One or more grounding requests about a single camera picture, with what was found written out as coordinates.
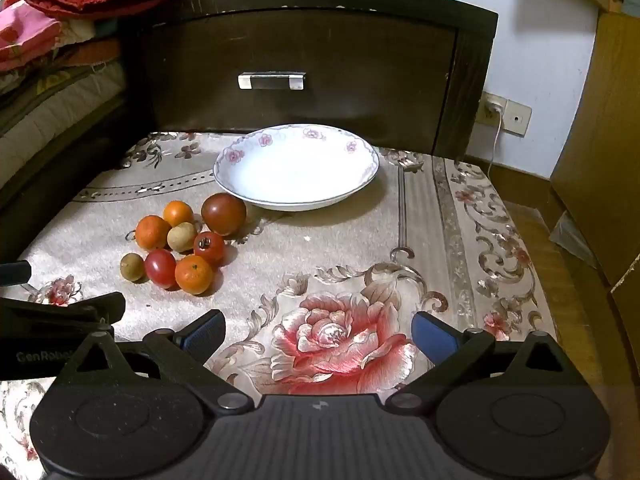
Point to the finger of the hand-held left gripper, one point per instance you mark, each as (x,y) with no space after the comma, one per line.
(75,308)
(14,273)

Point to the stack of folded quilts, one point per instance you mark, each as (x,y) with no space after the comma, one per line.
(45,90)

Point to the white floral bowl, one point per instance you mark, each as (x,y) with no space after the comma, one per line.
(295,165)

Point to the floral tablecloth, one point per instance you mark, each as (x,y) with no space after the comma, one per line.
(350,245)

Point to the white wall socket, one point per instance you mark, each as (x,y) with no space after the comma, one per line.
(507,115)

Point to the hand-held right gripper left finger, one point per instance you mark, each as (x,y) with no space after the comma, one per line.
(202,332)

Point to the red cherry tomato with stem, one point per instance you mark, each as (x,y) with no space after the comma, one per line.
(210,249)

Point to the brown longan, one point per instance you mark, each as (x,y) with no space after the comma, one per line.
(181,236)
(132,266)

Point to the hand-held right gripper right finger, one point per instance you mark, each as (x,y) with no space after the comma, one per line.
(434,336)

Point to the wooden cabinet door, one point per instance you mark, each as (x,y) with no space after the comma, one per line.
(605,135)

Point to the large dark red tomato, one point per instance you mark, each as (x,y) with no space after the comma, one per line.
(224,213)

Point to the dark wooden nightstand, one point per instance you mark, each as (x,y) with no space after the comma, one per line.
(350,50)

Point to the small orange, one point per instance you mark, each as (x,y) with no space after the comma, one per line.
(193,274)
(151,232)
(178,212)

